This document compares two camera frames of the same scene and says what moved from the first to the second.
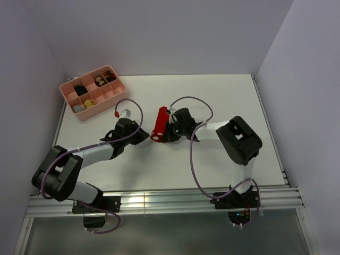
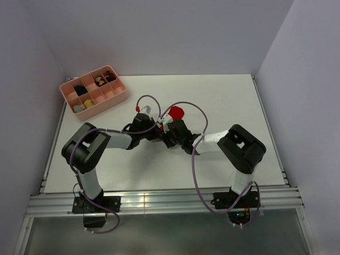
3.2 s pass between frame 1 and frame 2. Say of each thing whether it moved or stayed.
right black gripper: moved
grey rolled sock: stayed
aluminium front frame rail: stayed
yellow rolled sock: stayed
